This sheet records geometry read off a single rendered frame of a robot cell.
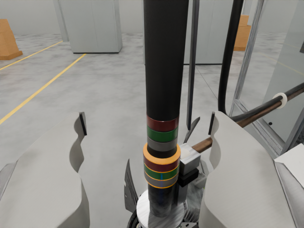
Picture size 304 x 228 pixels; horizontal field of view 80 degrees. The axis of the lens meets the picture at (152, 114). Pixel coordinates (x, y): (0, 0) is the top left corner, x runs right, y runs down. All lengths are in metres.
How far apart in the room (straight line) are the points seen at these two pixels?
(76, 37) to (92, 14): 1.03
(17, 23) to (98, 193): 13.44
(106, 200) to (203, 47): 4.95
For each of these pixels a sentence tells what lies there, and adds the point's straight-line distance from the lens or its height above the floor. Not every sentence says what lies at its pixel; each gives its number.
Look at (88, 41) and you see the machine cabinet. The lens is 7.66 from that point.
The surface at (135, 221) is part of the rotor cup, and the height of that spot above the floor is 1.21.
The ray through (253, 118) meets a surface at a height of 1.56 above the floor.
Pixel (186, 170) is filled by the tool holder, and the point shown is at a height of 1.54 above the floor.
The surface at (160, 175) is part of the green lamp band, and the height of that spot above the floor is 1.57.
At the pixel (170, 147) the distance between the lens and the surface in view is 0.19.
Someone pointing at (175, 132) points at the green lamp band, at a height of 1.62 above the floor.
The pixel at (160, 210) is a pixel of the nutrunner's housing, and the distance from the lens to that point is 0.28.
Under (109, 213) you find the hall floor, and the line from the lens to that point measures 2.03.
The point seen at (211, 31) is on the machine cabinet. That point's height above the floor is 0.97.
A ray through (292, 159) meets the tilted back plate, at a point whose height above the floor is 1.33.
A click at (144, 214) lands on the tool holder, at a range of 0.30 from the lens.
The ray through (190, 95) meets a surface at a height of 1.66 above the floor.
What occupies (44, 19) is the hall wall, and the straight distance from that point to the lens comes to 13.91.
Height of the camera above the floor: 1.73
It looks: 32 degrees down
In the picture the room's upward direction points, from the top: 1 degrees counter-clockwise
